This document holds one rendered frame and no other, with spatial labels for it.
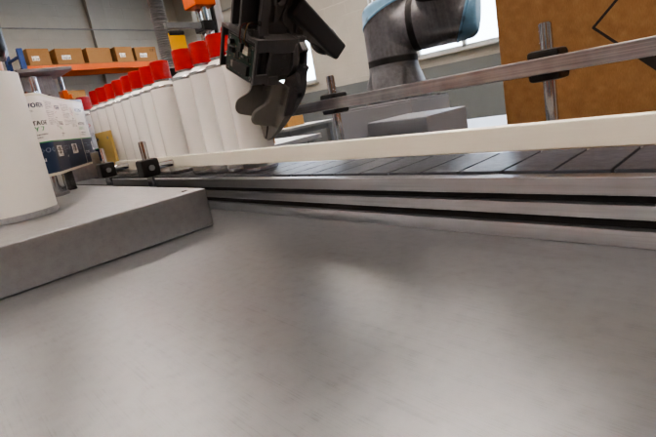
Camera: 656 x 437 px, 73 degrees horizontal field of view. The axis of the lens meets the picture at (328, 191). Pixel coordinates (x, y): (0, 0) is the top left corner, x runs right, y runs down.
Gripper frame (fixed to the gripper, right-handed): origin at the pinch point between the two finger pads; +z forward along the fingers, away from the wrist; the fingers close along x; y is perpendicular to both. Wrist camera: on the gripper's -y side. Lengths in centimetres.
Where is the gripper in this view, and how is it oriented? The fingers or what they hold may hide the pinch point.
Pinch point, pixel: (272, 129)
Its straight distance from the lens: 63.7
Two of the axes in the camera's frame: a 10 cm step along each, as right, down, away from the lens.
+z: -1.9, 8.3, 5.3
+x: 6.8, 5.0, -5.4
